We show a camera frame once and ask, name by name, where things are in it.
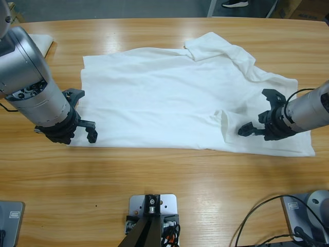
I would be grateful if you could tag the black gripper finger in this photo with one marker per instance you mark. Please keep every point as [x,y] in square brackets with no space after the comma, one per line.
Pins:
[264,117]
[92,135]
[248,130]
[87,124]

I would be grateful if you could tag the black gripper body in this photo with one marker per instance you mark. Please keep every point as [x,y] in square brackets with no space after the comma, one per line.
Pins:
[60,128]
[278,126]

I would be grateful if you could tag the white t-shirt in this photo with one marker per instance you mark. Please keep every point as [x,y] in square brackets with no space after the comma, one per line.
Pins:
[159,103]

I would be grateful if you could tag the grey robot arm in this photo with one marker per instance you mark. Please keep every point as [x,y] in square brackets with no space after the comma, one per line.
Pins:
[313,110]
[25,72]

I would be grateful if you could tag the folded white cloth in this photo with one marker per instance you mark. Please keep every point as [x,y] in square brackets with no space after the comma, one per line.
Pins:
[43,41]

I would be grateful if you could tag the grey metal leg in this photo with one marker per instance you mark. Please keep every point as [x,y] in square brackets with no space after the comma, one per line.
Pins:
[272,9]

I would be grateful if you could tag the cardboard box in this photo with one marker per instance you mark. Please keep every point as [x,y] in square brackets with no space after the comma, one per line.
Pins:
[303,7]

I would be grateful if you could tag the black sneaker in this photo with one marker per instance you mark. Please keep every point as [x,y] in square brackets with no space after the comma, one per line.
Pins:
[235,3]

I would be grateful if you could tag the wooden pallet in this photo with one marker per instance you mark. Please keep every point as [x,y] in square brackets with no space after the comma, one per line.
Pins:
[16,15]

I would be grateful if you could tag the white metal leg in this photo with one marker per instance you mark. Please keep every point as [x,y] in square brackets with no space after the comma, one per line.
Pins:
[212,7]

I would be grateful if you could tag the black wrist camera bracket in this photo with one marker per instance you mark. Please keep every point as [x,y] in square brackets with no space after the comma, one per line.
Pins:
[75,94]
[275,97]

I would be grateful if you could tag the grey base plate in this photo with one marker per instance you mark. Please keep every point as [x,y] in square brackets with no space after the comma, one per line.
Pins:
[291,213]
[13,223]

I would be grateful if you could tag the white mount block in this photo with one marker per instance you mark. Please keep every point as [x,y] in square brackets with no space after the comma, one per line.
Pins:
[169,205]

